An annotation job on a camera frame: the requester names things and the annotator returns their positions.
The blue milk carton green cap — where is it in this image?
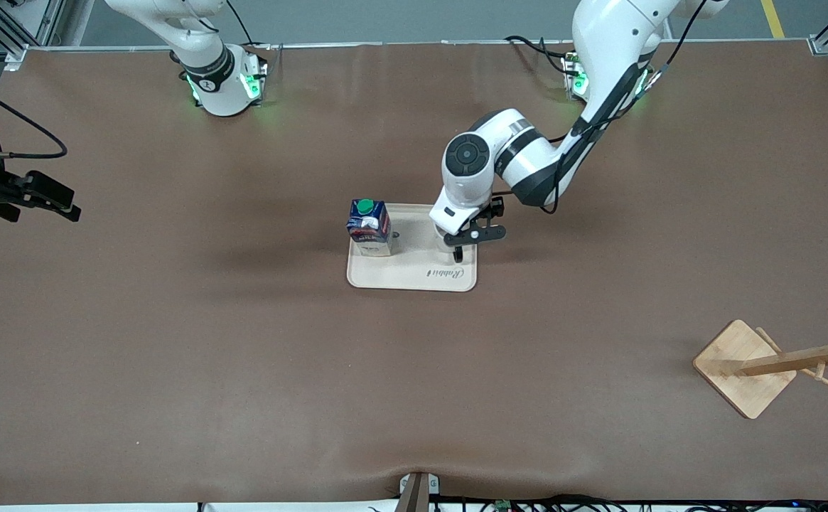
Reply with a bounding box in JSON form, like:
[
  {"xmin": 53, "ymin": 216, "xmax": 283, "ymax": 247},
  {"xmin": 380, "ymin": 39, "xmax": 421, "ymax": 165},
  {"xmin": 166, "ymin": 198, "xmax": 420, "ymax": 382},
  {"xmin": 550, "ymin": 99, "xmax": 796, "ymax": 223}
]
[{"xmin": 345, "ymin": 198, "xmax": 392, "ymax": 257}]

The white smiley mug black handle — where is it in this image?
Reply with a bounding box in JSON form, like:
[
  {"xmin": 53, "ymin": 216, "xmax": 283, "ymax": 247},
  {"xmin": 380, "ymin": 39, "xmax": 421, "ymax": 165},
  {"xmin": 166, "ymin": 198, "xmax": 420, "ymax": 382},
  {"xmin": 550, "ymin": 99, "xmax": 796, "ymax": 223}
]
[{"xmin": 434, "ymin": 228, "xmax": 477, "ymax": 263}]

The wooden cup hanging rack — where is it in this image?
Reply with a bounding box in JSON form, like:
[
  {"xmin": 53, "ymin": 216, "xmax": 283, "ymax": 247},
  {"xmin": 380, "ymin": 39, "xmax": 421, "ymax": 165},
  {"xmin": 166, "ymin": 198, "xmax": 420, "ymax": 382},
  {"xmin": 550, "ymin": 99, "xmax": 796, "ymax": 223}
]
[{"xmin": 693, "ymin": 306, "xmax": 828, "ymax": 420}]

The brown table cover mat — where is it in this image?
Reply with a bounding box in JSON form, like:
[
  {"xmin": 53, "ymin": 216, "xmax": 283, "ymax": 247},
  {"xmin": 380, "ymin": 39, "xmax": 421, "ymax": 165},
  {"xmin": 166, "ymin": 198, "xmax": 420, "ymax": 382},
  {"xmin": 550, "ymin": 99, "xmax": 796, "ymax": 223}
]
[{"xmin": 0, "ymin": 41, "xmax": 828, "ymax": 507}]

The cream rectangular serving tray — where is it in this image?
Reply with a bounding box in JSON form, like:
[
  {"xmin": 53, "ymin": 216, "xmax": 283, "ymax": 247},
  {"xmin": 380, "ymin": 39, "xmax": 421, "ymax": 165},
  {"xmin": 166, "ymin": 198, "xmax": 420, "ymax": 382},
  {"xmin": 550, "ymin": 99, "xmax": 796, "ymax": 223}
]
[{"xmin": 346, "ymin": 203, "xmax": 478, "ymax": 292}]

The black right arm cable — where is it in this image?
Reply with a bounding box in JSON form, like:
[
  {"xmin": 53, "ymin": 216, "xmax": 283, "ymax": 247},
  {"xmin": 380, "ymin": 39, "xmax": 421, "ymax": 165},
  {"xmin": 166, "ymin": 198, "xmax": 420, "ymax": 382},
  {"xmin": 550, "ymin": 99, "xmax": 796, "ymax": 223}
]
[{"xmin": 0, "ymin": 71, "xmax": 68, "ymax": 160}]

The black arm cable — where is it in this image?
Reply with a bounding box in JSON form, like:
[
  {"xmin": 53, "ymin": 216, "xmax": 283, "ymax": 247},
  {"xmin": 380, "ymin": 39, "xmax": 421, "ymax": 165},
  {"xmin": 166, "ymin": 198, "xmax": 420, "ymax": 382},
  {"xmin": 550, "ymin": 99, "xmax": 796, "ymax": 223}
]
[
  {"xmin": 540, "ymin": 0, "xmax": 707, "ymax": 214},
  {"xmin": 0, "ymin": 71, "xmax": 68, "ymax": 160}
]

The black right base cable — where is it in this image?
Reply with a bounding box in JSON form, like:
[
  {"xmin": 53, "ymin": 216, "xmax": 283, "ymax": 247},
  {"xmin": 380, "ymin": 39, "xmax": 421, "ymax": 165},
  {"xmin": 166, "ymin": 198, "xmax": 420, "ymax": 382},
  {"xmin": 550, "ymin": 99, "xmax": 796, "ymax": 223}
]
[{"xmin": 225, "ymin": 0, "xmax": 272, "ymax": 54}]

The black base cable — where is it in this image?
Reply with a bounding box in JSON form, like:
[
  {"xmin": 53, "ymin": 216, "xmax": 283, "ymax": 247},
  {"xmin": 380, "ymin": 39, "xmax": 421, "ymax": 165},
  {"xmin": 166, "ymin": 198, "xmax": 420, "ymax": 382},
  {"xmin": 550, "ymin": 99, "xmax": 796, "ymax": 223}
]
[
  {"xmin": 225, "ymin": 0, "xmax": 272, "ymax": 54},
  {"xmin": 505, "ymin": 36, "xmax": 578, "ymax": 78}
]

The black left base cable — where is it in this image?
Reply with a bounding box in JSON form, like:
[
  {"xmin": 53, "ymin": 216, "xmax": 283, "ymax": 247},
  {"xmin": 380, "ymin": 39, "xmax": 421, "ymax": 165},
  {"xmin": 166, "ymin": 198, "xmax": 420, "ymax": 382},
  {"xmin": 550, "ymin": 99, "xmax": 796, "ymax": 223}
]
[{"xmin": 505, "ymin": 36, "xmax": 578, "ymax": 78}]

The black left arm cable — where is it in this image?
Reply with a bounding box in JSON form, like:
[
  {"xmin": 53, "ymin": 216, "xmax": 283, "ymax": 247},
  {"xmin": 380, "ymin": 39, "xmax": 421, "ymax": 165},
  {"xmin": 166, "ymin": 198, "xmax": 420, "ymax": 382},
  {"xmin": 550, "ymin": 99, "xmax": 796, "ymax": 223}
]
[{"xmin": 540, "ymin": 0, "xmax": 707, "ymax": 214}]

